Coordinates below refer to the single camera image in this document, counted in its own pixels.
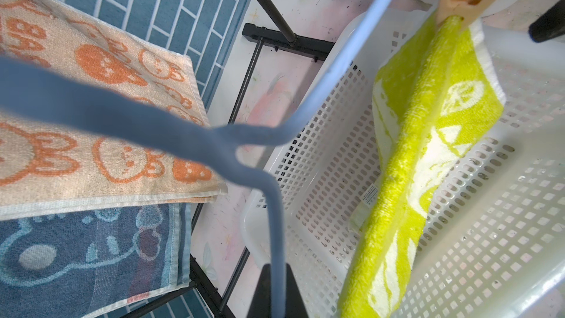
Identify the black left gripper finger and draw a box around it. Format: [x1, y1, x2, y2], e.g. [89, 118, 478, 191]
[246, 263, 309, 318]

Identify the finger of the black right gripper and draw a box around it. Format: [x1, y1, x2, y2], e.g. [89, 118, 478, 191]
[528, 0, 565, 43]

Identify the yellow green towel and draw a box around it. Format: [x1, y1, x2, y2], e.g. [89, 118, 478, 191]
[338, 16, 506, 317]

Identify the light blue wire hanger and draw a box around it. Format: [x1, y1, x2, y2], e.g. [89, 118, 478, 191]
[1, 0, 391, 317]

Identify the blue bear towel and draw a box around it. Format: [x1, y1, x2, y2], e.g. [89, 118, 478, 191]
[1, 204, 191, 317]

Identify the white perforated plastic basket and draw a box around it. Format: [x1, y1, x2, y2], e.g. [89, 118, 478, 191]
[266, 9, 564, 317]

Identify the orange bunny towel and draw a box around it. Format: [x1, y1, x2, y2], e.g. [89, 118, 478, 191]
[1, 0, 227, 220]

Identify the black clothes rack frame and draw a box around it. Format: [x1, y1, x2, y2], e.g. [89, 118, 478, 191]
[145, 0, 340, 317]

